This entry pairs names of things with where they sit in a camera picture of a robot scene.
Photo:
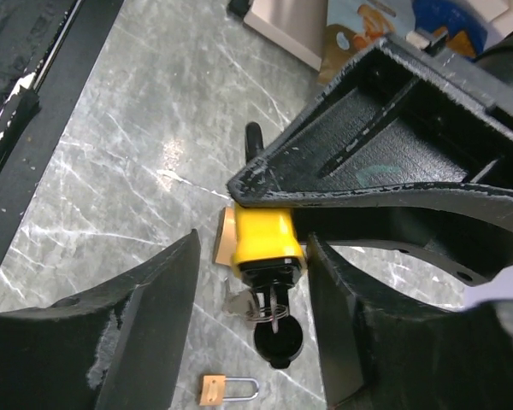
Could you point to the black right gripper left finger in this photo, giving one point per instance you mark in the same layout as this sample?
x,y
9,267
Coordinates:
x,y
118,345

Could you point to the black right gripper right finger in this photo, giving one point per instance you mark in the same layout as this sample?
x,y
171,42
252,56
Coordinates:
x,y
381,349

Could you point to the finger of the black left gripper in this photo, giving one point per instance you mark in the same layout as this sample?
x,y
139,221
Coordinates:
x,y
394,118
466,229

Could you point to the small brass padlock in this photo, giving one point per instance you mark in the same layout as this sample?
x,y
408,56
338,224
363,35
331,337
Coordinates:
x,y
213,390

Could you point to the yellow padlock keys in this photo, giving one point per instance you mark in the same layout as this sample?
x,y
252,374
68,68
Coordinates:
x,y
245,305

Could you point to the yellow padlock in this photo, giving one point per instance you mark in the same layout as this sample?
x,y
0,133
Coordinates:
x,y
270,260

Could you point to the large brass padlock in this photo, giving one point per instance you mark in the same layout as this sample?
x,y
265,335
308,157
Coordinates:
x,y
225,238

